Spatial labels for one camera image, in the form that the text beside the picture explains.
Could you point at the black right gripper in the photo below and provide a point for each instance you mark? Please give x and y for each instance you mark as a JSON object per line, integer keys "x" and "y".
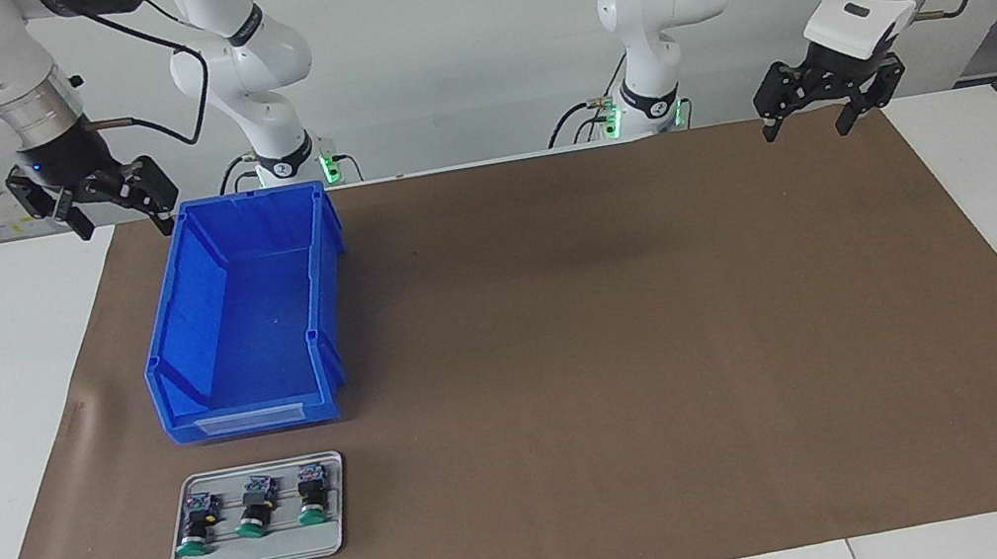
{"x": 67, "y": 158}

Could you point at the grey metal tray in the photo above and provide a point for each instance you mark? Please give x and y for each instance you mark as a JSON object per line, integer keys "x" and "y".
{"x": 271, "y": 550}

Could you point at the green push button switch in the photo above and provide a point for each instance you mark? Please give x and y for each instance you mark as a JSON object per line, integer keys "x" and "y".
{"x": 197, "y": 522}
{"x": 255, "y": 508}
{"x": 312, "y": 494}

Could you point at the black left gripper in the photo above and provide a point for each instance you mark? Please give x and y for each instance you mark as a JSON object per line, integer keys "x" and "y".
{"x": 840, "y": 68}

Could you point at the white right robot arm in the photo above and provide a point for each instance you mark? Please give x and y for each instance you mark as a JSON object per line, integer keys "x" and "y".
{"x": 245, "y": 70}

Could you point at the blue plastic storage bin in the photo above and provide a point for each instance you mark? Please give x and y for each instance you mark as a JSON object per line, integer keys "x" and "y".
{"x": 255, "y": 318}

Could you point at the brown paper table mat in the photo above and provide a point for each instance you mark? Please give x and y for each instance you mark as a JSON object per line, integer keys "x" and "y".
{"x": 579, "y": 407}

